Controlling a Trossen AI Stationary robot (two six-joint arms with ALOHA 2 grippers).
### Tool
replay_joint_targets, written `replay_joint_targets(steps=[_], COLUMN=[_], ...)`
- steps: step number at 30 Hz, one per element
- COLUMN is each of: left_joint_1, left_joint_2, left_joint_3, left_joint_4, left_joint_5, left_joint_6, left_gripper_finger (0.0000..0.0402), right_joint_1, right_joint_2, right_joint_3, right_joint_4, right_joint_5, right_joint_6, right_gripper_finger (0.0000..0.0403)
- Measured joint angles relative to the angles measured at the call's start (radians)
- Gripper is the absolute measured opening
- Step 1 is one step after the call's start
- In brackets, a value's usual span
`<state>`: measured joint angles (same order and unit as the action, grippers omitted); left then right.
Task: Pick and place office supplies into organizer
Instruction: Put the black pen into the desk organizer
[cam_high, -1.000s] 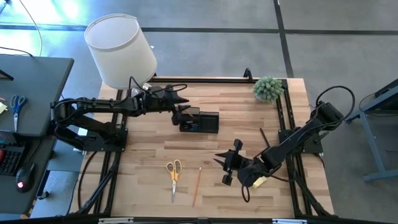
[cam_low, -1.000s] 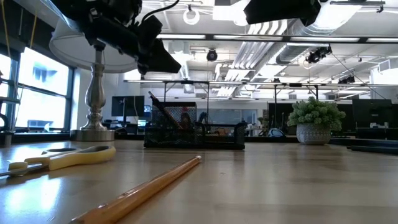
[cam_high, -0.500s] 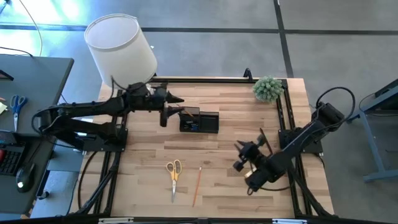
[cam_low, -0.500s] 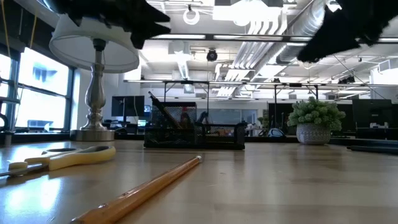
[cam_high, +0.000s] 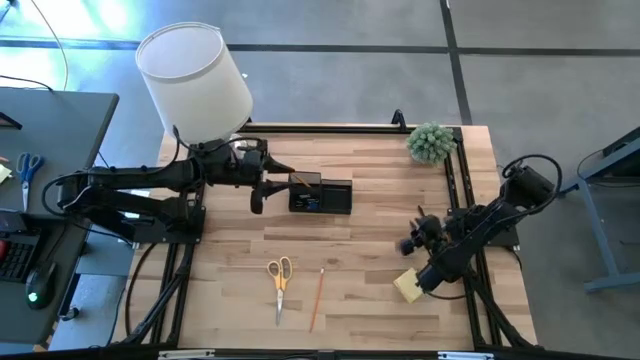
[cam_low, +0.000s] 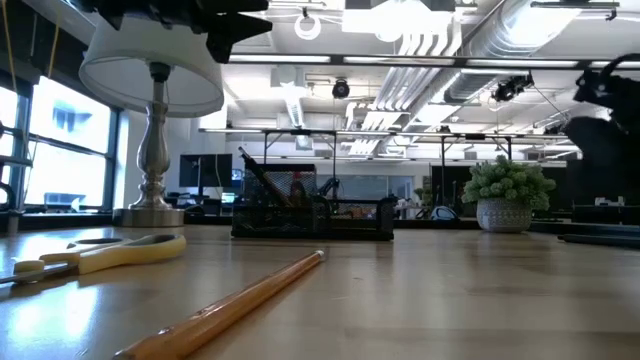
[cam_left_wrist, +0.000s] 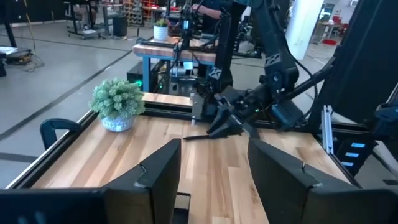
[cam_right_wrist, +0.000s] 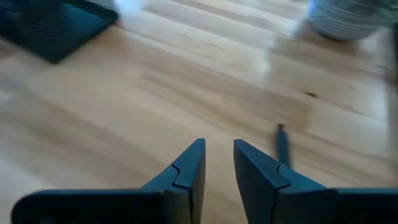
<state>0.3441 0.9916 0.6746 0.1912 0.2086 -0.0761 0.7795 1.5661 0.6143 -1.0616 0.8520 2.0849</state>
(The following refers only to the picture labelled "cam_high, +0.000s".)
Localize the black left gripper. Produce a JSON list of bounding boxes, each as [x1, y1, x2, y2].
[[219, 140, 296, 215]]

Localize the black mesh desk organizer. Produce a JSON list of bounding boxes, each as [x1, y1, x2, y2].
[[287, 171, 354, 216]]

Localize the yellow sticky note pad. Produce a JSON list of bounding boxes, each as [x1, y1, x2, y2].
[[392, 267, 425, 305]]

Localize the green artificial plant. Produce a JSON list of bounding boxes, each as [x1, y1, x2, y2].
[[405, 122, 459, 166]]

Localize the white shade table lamp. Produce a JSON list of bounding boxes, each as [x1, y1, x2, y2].
[[134, 21, 254, 151]]

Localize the blue-grey side table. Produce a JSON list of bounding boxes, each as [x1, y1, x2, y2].
[[551, 125, 640, 295]]

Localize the dark grey desk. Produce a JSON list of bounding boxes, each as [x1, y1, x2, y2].
[[0, 86, 121, 347]]

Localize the black computer mouse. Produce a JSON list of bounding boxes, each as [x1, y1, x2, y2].
[[24, 259, 58, 311]]

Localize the thin black desk object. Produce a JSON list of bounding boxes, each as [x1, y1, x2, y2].
[[0, 111, 24, 132]]

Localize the black keyboard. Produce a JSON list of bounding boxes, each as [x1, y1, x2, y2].
[[0, 238, 37, 284]]

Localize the black frame side rail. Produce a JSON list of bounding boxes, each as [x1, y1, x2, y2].
[[452, 127, 503, 348], [149, 143, 199, 346], [442, 148, 485, 347], [168, 189, 206, 347]]

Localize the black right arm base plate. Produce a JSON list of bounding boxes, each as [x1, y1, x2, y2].
[[487, 227, 520, 250]]

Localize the black cable bundle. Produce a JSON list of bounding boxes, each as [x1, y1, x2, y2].
[[457, 248, 539, 350], [122, 243, 197, 347]]

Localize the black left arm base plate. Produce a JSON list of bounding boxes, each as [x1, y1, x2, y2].
[[132, 207, 207, 246]]

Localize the yellow-handled scissors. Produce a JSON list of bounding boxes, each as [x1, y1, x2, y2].
[[266, 255, 295, 327]]

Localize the white edge bracket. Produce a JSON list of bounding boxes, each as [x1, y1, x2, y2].
[[437, 351, 495, 360], [158, 349, 216, 360]]

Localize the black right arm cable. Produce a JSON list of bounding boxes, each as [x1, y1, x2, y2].
[[501, 153, 564, 214]]

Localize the black table edge rail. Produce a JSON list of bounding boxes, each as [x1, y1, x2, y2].
[[0, 344, 640, 360]]

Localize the blue-handled scissors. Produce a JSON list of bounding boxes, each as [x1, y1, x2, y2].
[[14, 151, 46, 214]]

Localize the black floor cable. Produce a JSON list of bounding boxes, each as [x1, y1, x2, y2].
[[0, 74, 54, 93]]

